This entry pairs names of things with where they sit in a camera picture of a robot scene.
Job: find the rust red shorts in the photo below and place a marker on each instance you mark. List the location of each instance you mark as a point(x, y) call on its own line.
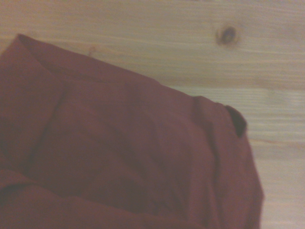
point(119, 143)

